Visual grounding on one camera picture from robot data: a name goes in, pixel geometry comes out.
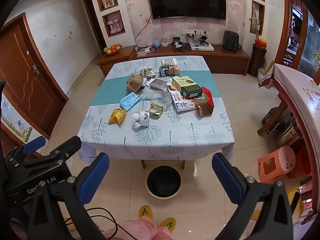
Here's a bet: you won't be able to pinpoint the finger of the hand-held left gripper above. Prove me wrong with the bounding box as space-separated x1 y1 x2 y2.
4 137 47 167
16 136 82 176

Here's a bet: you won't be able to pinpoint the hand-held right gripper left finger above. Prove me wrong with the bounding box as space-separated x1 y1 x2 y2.
27 152 118 240

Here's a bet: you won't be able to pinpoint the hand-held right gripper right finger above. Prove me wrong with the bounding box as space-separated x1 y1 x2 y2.
212 152 294 240

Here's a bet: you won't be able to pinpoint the black bin with yellow rim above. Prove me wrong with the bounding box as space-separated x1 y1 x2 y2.
146 165 182 200

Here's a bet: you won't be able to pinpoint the gold foil snack wrapper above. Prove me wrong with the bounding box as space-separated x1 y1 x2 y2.
147 102 164 118

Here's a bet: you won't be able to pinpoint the brown pulp cup carrier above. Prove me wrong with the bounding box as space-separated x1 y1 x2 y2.
126 73 146 93

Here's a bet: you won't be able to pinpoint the grey checked paper cup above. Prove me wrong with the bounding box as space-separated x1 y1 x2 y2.
161 58 178 68

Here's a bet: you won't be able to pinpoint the pink plastic stool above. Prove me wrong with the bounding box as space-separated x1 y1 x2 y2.
257 145 296 183

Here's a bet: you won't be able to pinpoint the yellow slipper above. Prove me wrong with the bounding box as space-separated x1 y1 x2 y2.
138 205 156 224
159 218 177 236

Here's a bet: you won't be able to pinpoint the yellow snack bag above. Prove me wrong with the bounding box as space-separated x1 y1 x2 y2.
108 108 127 125

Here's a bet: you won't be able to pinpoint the person's leg in pink trousers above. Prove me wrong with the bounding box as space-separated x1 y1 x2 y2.
103 215 173 240

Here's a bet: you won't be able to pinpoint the table with patterned cloth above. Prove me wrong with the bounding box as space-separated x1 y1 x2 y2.
77 56 235 167

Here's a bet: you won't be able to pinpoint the brown wooden door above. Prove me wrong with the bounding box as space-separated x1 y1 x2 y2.
0 12 69 140

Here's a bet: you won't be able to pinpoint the yellow plastic chair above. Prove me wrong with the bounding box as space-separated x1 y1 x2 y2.
250 187 305 227

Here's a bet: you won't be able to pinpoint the crumpled white plastic bag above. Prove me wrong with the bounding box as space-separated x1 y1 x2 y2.
132 111 151 129

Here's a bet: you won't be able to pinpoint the cardboard box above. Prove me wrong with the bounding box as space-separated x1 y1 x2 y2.
261 107 298 141

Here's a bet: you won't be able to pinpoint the teal table runner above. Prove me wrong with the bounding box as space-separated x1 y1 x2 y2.
90 70 222 106

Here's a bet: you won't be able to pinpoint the red and brown paper box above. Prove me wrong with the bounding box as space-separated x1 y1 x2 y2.
193 86 215 117

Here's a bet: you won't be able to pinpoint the blue face mask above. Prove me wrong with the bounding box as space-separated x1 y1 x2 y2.
120 92 141 111

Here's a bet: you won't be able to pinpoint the red white snack packet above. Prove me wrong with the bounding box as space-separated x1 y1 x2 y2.
167 84 198 112

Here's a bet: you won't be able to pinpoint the green and cream box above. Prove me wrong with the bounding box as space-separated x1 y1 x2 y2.
171 75 203 99

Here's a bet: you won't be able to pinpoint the clear plastic bag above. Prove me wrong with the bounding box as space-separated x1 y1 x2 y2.
144 90 173 106

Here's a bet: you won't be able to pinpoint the table with pink cloth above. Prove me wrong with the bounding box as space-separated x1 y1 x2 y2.
258 63 320 230

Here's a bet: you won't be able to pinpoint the white bucket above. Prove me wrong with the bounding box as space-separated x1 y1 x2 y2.
257 67 269 82

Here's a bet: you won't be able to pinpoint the fruit bowl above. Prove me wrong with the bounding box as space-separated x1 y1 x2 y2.
103 44 123 56

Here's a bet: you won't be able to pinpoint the grey flat box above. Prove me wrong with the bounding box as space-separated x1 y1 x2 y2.
149 78 168 91

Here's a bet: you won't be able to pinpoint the crumpled beige paper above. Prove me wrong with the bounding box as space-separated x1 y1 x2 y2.
139 66 157 79

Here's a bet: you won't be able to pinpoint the wooden television cabinet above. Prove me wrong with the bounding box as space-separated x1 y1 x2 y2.
97 45 251 77

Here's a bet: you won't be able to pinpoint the black wicker bin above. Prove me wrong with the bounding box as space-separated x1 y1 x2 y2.
247 43 268 78

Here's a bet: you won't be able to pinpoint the white power strip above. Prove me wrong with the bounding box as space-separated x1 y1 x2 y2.
136 47 154 57

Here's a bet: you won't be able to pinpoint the white set-top box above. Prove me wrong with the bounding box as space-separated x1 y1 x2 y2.
191 43 215 52

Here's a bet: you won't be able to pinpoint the pink dumbbells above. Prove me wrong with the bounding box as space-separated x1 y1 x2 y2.
107 18 123 34

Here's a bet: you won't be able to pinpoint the dark green air fryer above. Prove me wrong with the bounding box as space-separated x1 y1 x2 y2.
223 30 239 52

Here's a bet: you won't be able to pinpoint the red and yellow tin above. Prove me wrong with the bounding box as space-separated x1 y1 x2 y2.
254 38 268 49

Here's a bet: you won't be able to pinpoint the wall poster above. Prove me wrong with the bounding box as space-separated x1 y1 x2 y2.
0 92 33 143

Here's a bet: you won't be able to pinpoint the black cable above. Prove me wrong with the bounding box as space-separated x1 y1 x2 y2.
64 207 131 240

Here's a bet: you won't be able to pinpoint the wall socket strip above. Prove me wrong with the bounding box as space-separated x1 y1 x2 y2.
182 29 207 36

